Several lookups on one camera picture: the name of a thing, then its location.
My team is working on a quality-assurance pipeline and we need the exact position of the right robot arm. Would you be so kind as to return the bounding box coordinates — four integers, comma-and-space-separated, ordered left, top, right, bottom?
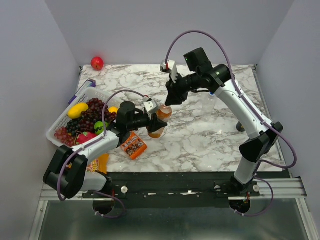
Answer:
160, 47, 283, 196

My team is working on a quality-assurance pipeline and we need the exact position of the yellow snack bag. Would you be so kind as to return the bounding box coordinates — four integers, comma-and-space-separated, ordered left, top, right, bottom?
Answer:
65, 153, 109, 174

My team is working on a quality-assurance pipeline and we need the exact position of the light red grape bunch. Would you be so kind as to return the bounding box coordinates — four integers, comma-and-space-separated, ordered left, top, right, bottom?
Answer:
54, 127, 76, 147

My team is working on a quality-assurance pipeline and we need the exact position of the black blue grape bunch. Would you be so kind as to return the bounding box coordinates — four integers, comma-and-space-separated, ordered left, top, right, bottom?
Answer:
65, 117, 82, 133

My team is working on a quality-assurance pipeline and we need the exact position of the red apple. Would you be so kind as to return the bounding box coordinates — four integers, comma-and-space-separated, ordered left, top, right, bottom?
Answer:
90, 56, 104, 71

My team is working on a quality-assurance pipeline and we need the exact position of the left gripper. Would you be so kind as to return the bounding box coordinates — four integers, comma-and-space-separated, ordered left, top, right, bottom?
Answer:
127, 112, 168, 134

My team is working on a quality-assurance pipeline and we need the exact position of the dark purple grape bunch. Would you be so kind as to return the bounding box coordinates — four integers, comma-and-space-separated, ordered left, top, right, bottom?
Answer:
79, 98, 117, 133

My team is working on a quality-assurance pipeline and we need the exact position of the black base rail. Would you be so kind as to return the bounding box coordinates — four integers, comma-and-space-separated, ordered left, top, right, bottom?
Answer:
81, 171, 262, 210

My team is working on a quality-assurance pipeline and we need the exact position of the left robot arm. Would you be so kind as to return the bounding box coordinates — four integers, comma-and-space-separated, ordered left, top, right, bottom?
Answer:
43, 99, 168, 202

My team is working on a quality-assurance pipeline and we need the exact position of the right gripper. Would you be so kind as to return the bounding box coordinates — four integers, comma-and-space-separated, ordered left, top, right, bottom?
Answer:
163, 72, 200, 107

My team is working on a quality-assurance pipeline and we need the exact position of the yellow mango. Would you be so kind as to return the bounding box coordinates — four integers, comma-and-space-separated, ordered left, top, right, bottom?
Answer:
67, 102, 89, 119

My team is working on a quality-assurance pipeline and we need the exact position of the green toy fruit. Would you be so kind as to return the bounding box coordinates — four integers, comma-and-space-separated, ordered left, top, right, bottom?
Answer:
94, 121, 109, 136

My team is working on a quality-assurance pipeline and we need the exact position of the black can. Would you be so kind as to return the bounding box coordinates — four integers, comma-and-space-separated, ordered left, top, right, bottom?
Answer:
236, 122, 245, 132

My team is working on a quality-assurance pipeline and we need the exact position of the yellow lemon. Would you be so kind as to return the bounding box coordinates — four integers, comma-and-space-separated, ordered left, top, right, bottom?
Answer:
108, 106, 119, 114

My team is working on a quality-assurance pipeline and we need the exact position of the clear bottle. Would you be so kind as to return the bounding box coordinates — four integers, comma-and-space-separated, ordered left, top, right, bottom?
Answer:
202, 93, 217, 114

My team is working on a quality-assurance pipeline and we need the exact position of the white plastic basket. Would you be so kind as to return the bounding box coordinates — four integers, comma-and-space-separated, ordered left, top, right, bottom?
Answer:
46, 87, 122, 147

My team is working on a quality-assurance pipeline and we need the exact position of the purple white box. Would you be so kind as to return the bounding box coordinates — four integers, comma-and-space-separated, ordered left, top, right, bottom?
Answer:
68, 78, 96, 105

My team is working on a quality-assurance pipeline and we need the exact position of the orange snack box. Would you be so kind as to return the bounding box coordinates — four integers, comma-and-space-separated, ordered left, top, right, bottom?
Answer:
120, 131, 148, 160

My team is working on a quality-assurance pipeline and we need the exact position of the orange juice bottle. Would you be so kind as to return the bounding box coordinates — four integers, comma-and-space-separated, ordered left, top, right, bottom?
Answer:
147, 104, 173, 139

